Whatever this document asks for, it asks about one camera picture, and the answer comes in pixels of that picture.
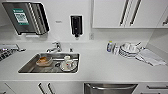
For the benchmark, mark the grey utensil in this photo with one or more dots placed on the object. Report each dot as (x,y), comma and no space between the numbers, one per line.
(137,44)

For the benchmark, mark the stainless steel sink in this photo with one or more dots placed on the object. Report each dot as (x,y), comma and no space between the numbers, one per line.
(26,68)

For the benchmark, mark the white upper wall cabinet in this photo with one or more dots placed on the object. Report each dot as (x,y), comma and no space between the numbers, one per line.
(146,13)

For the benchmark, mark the stainless steel dishwasher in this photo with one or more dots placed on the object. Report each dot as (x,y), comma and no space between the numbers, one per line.
(110,89)

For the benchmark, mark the steel paper towel dispenser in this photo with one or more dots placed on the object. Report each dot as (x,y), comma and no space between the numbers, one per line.
(26,18)

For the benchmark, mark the container with brown food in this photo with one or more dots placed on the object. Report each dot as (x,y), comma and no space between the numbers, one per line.
(44,61)

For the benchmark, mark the small wall label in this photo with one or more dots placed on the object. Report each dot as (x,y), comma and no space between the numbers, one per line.
(58,22)

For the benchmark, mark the stack of white plates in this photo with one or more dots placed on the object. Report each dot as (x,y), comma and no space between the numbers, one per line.
(128,50)

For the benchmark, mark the small white jar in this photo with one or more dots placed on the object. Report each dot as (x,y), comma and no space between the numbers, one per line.
(115,50)

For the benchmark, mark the black wall soap dispenser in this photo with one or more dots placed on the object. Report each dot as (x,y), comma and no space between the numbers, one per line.
(76,26)

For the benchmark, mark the small sink soap pump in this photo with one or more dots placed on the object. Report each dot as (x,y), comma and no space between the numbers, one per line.
(70,50)

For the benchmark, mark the white three drawer unit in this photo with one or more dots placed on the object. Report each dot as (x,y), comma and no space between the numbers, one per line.
(5,89)
(153,89)

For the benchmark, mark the chrome faucet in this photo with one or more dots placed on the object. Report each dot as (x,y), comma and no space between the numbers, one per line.
(55,47)

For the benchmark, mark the white mug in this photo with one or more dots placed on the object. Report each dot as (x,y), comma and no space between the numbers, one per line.
(68,63)

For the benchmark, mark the white wall outlet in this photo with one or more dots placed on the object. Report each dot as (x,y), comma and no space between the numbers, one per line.
(91,35)

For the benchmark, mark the white double door base cabinet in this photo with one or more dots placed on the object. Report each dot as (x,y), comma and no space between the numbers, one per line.
(63,88)

